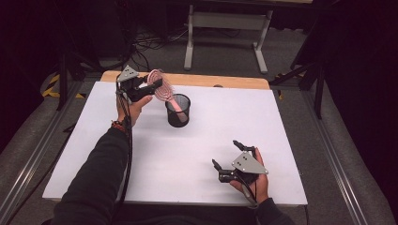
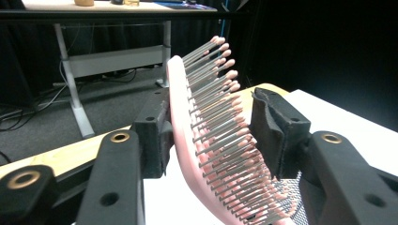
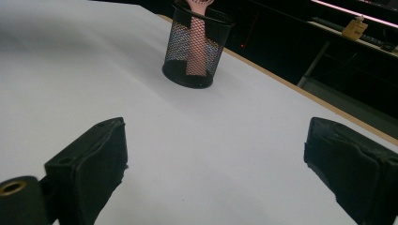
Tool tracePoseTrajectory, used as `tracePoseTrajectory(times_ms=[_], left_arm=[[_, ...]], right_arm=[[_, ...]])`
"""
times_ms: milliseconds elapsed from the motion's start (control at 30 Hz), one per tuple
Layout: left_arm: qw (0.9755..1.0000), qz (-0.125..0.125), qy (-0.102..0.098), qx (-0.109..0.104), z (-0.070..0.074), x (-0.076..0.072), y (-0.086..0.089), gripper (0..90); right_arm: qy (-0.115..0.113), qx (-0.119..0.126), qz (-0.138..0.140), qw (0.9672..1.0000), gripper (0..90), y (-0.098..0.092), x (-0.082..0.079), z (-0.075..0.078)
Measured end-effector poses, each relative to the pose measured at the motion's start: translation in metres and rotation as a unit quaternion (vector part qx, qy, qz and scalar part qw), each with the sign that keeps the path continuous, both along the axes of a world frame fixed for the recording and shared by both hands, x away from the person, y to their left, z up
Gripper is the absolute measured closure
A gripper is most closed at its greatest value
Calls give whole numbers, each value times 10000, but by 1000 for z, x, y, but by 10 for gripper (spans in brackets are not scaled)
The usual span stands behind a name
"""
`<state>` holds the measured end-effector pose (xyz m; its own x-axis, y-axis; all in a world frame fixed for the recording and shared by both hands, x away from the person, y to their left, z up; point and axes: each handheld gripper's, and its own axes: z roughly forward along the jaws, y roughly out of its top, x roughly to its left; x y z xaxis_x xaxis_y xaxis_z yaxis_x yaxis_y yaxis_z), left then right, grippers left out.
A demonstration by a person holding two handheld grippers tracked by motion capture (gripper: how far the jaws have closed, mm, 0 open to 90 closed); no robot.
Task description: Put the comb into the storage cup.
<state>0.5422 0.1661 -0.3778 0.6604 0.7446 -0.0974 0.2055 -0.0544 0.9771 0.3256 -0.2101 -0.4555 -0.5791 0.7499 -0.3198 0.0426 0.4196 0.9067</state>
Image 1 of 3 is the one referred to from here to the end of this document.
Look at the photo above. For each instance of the person's dark clothing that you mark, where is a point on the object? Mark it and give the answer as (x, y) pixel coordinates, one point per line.
(187, 217)

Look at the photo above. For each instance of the pink hairbrush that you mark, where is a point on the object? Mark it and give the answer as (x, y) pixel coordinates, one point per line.
(164, 90)

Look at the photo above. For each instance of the white table mat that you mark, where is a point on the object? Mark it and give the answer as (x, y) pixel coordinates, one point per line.
(175, 162)

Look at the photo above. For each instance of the wooden table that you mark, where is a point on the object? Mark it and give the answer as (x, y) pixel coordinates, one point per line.
(203, 80)

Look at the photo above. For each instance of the aluminium floor rail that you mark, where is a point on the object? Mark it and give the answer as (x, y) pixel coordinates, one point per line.
(31, 162)
(334, 162)

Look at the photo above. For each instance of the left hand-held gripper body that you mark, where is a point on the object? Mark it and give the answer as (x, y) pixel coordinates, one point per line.
(130, 82)

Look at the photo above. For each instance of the grey metal desk frame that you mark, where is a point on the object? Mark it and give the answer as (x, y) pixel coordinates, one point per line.
(228, 20)

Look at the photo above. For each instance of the person's left hand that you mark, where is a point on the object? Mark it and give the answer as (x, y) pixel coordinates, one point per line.
(136, 109)

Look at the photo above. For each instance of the black mesh pen holder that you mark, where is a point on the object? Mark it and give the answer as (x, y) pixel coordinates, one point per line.
(180, 120)

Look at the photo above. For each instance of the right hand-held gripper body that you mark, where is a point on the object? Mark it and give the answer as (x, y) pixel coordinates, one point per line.
(247, 165)

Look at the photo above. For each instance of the yellow black hazard tape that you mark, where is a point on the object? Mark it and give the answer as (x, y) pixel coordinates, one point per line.
(280, 93)
(51, 89)

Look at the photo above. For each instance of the black metal stand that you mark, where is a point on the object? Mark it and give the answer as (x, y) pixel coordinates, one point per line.
(318, 90)
(64, 81)

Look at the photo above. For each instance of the person's right hand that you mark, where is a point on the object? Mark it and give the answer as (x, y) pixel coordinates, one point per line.
(262, 187)

